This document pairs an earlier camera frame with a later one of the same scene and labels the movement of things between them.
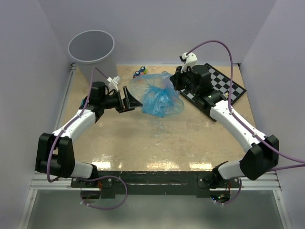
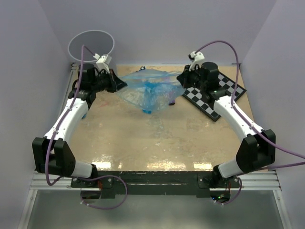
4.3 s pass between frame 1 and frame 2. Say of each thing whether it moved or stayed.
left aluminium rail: stayed
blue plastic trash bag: moved
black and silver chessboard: stayed
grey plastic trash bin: stayed
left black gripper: moved
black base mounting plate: stayed
